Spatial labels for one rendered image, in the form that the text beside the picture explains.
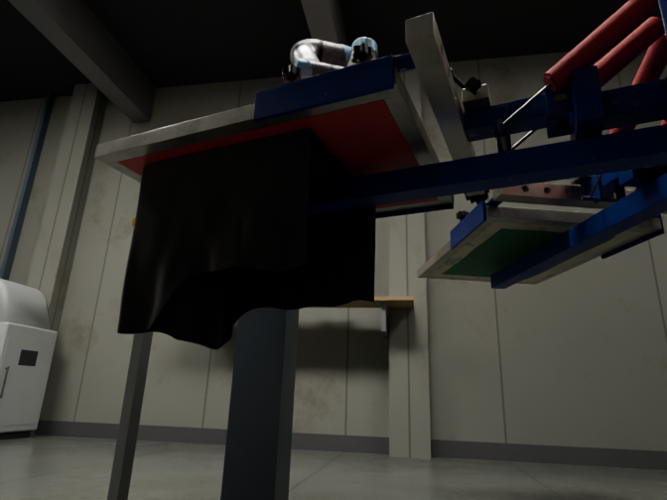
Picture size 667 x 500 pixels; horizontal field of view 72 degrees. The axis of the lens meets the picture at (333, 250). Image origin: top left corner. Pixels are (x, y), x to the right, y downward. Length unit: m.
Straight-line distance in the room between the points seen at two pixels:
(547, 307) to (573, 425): 0.88
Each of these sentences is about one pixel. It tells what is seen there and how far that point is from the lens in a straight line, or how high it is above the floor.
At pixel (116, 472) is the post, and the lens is 1.60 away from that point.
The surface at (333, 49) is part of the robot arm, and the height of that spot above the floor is 1.59.
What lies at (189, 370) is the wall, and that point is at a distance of 4.32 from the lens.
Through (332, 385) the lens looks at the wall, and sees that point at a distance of 3.91.
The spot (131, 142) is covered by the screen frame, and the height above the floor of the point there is 0.97.
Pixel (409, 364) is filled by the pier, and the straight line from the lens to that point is 3.69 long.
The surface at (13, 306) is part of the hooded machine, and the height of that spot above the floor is 1.02.
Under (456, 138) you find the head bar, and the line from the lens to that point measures 1.16.
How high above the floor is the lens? 0.40
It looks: 18 degrees up
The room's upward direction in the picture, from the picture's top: 2 degrees clockwise
